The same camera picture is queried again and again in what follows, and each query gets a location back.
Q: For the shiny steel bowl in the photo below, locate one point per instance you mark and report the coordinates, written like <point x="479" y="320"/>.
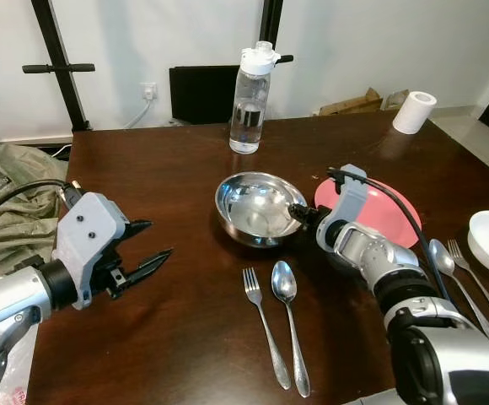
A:
<point x="257" y="211"/>

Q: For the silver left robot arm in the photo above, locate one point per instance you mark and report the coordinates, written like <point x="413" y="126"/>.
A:
<point x="0" y="295"/>

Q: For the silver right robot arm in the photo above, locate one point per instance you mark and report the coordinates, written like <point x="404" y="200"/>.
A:
<point x="371" y="253"/>

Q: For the steel spoon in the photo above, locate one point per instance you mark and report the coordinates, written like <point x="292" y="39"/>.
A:
<point x="440" y="257"/>
<point x="284" y="283"/>

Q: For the pink round plate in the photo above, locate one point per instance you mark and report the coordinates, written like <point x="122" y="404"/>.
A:
<point x="392" y="215"/>

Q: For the steel fork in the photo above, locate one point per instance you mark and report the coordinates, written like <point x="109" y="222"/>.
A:
<point x="476" y="283"/>
<point x="263" y="325"/>

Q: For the clear water bottle white cap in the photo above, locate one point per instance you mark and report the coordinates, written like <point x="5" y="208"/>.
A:
<point x="249" y="105"/>

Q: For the flattened brown cardboard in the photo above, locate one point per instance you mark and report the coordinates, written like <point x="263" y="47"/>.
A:
<point x="350" y="105"/>

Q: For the crumpled green cloth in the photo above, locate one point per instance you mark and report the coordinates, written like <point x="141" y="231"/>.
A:
<point x="8" y="219"/>

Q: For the white paper roll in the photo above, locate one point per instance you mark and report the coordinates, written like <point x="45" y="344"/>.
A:
<point x="413" y="114"/>

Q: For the black flat panel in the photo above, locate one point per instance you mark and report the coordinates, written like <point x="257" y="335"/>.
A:
<point x="198" y="93"/>

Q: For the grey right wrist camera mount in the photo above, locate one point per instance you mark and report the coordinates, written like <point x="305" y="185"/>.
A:
<point x="346" y="207"/>

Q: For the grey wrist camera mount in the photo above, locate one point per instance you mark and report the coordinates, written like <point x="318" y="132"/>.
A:
<point x="88" y="236"/>
<point x="346" y="207"/>

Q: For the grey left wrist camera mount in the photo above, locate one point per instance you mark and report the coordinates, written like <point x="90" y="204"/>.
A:
<point x="88" y="236"/>

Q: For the white wall socket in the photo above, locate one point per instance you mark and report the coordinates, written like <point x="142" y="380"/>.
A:
<point x="149" y="90"/>

